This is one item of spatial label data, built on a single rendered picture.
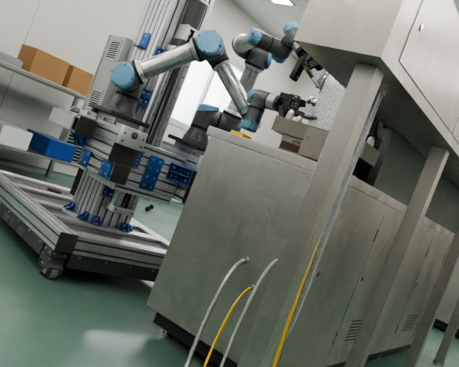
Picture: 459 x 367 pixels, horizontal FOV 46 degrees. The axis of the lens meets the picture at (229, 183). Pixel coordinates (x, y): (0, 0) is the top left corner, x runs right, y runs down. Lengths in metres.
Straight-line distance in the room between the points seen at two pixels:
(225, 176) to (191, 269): 0.40
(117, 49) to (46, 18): 2.50
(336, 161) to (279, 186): 0.66
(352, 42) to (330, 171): 0.32
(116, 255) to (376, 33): 1.74
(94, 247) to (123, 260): 0.18
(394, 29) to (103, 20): 4.80
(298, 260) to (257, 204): 0.70
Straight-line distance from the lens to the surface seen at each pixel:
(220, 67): 2.61
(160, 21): 2.97
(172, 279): 2.25
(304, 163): 2.00
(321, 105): 2.33
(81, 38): 5.83
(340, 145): 1.40
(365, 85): 1.43
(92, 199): 2.94
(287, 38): 2.56
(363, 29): 1.41
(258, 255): 2.04
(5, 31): 5.38
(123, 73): 2.51
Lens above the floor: 0.76
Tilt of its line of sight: 2 degrees down
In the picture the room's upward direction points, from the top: 21 degrees clockwise
